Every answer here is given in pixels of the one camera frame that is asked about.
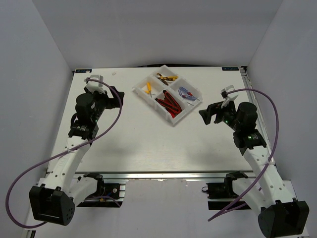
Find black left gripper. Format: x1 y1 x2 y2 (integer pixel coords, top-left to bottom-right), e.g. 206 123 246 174
84 86 124 123

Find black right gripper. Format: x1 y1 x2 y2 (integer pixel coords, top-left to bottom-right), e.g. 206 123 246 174
199 98 241 132

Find yellow screwdriver short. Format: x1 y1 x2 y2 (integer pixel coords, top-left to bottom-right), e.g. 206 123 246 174
144 91 156 95

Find blue screwdriver horizontal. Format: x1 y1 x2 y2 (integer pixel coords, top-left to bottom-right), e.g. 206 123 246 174
179 86 193 96

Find yellow screwdriver long shaft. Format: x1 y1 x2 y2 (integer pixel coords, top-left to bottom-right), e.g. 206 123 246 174
147 83 152 97

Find yellow pliers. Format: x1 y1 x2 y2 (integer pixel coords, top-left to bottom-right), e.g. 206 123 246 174
161 76 178 82
157 73 169 86

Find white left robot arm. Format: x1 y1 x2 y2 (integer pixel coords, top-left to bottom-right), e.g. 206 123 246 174
29 86 125 226

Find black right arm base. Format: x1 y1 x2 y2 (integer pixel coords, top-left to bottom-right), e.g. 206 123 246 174
201 172 254 211

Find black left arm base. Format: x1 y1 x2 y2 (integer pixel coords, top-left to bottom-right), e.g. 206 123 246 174
77 173 124 208

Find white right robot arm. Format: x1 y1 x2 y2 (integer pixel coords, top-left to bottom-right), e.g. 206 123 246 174
199 101 309 238

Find white compartment organizer tray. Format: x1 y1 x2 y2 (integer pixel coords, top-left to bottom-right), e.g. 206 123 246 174
133 65 203 126

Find blue label left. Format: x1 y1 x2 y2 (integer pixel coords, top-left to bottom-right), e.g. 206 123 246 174
75 69 92 73

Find blue label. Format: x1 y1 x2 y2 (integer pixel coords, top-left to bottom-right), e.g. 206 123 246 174
221 66 240 71
75 69 92 73

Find blue label right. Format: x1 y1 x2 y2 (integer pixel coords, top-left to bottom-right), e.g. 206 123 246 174
221 66 240 71

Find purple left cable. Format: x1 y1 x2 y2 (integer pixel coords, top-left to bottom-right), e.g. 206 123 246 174
5 78 123 229

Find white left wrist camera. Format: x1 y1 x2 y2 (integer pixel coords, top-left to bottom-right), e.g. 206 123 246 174
84 75 105 94

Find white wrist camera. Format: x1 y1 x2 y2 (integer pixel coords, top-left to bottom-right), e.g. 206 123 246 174
84 75 105 94
221 85 238 108

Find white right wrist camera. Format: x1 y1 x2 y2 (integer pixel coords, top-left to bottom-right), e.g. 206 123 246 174
221 85 238 108

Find aluminium rail front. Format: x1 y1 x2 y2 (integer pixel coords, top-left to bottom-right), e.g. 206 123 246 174
46 170 257 181

